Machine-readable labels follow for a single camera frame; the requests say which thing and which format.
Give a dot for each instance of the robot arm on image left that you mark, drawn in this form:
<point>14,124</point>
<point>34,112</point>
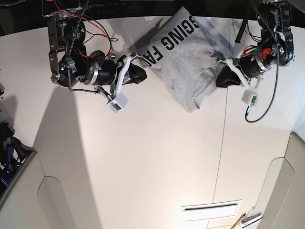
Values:
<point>73,68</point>

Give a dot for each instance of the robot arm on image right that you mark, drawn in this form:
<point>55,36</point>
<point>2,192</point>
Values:
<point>274,45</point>

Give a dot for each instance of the blue black clamp tool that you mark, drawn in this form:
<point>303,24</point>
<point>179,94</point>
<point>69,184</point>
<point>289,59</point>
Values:
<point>13,154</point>

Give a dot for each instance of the yellow pencil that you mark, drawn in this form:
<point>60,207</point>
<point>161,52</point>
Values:
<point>238,221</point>

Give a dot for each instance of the white camera box image right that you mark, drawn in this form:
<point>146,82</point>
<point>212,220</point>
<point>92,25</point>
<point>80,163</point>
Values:
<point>250,97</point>

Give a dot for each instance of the white camera box image left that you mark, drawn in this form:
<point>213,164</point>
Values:
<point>117,103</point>

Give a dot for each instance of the grey T-shirt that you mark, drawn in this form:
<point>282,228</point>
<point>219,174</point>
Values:
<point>187,55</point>

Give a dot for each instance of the white camera box image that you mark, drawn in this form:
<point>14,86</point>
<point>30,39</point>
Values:
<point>117,103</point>
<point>250,97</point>

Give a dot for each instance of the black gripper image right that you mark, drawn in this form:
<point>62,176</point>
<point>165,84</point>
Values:
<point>252,63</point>

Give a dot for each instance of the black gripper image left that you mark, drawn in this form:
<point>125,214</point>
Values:
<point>103,74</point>

